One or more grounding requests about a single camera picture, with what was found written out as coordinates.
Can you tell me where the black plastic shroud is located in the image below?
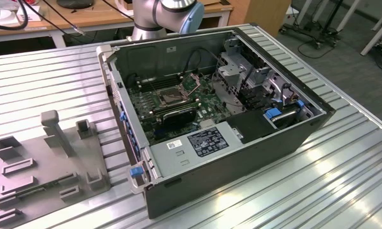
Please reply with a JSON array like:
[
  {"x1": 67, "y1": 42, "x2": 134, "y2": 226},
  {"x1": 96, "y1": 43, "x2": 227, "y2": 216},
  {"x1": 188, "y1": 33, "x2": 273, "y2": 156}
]
[{"x1": 226, "y1": 110, "x2": 278, "y2": 144}]

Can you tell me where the open cardboard box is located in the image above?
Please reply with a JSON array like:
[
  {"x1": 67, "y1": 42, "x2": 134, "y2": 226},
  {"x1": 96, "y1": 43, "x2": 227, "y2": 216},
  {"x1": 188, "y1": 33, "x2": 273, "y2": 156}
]
[{"x1": 114, "y1": 0, "x2": 138, "y2": 18}]

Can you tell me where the hard disk in blue carrier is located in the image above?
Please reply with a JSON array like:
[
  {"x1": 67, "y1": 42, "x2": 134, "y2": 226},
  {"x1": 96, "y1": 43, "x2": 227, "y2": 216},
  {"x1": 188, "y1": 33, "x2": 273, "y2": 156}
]
[{"x1": 262, "y1": 107, "x2": 306, "y2": 131}]

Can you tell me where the black monitor base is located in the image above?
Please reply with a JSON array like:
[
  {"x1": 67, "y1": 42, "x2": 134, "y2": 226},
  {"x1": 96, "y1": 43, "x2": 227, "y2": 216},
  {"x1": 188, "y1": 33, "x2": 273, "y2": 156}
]
[{"x1": 56, "y1": 0, "x2": 96, "y2": 9}]

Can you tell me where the metal socket cover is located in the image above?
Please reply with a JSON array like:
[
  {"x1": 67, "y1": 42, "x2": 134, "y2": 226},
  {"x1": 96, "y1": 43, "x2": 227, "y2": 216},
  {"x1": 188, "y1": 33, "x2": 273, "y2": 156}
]
[{"x1": 178, "y1": 73, "x2": 206, "y2": 96}]

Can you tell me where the blue case latch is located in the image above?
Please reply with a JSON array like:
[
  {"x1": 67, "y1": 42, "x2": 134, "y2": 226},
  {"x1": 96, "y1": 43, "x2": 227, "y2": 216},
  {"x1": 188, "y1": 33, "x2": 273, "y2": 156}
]
[{"x1": 130, "y1": 167, "x2": 144, "y2": 179}]

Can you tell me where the black wheeled stand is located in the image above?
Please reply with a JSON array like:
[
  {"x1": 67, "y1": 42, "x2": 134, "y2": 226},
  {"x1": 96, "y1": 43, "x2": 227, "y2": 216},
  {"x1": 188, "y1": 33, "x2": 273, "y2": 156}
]
[{"x1": 279, "y1": 0, "x2": 342, "y2": 50}]

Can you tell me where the cable with metal plug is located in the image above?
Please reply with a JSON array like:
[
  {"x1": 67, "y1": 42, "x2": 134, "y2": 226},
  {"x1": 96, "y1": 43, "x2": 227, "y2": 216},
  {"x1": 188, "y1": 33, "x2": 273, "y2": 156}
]
[{"x1": 41, "y1": 0, "x2": 87, "y2": 37}]

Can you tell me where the wooden cabinet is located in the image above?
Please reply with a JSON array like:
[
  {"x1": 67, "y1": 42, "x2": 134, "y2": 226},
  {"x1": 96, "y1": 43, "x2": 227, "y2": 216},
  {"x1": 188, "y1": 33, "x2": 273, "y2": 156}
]
[{"x1": 245, "y1": 0, "x2": 291, "y2": 38}]

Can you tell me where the grey power supply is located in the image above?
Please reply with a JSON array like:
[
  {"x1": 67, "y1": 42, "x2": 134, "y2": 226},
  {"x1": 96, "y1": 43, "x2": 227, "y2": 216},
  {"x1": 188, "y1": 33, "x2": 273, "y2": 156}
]
[{"x1": 146, "y1": 121, "x2": 245, "y2": 180}]

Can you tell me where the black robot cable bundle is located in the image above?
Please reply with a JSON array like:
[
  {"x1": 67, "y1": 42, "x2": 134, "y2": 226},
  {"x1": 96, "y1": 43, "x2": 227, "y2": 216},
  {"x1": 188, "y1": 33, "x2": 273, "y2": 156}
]
[{"x1": 0, "y1": 0, "x2": 31, "y2": 42}]

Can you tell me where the grey parts rack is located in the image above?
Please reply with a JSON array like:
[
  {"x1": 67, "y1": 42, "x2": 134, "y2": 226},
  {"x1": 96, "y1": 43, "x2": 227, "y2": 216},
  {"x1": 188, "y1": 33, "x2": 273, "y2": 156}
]
[{"x1": 0, "y1": 110, "x2": 112, "y2": 227}]

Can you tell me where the CPU socket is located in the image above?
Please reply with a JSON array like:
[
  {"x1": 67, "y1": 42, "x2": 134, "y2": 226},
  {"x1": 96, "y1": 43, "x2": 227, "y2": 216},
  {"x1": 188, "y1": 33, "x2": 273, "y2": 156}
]
[{"x1": 155, "y1": 85, "x2": 191, "y2": 108}]

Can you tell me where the white round dish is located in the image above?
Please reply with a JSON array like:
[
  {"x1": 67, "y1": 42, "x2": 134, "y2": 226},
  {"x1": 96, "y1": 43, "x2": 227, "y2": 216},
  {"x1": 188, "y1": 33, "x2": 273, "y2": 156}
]
[{"x1": 0, "y1": 9, "x2": 20, "y2": 29}]

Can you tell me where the black data cable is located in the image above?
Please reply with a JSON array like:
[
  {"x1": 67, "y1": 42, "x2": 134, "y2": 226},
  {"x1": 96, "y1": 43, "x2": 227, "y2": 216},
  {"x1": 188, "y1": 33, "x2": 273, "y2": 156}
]
[{"x1": 182, "y1": 47, "x2": 220, "y2": 74}]

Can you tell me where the silver drive cage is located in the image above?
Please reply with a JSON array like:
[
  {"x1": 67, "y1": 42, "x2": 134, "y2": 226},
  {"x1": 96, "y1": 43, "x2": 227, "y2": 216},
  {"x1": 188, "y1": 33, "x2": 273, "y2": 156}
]
[{"x1": 215, "y1": 35, "x2": 274, "y2": 101}]

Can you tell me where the black RAM slot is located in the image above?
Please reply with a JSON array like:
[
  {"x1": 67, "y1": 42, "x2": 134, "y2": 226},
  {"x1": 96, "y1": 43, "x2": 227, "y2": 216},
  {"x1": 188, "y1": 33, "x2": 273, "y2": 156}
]
[
  {"x1": 136, "y1": 77, "x2": 180, "y2": 87},
  {"x1": 140, "y1": 83, "x2": 184, "y2": 93},
  {"x1": 139, "y1": 80, "x2": 182, "y2": 90},
  {"x1": 136, "y1": 74, "x2": 179, "y2": 84}
]

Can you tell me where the green RAM stick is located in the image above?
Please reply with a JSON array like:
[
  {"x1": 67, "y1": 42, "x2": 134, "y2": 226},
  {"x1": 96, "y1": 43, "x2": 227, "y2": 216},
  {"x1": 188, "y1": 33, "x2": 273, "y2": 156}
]
[{"x1": 15, "y1": 178, "x2": 77, "y2": 200}]

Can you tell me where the black PC case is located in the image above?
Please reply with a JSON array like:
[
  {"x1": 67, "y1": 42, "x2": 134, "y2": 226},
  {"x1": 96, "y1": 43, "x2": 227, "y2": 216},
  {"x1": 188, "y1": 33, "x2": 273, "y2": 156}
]
[{"x1": 95, "y1": 25, "x2": 337, "y2": 220}]

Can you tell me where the green motherboard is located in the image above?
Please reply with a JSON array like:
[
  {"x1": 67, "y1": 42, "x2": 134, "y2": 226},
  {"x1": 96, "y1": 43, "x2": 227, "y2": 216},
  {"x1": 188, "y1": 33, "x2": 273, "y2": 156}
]
[{"x1": 127, "y1": 73, "x2": 235, "y2": 142}]

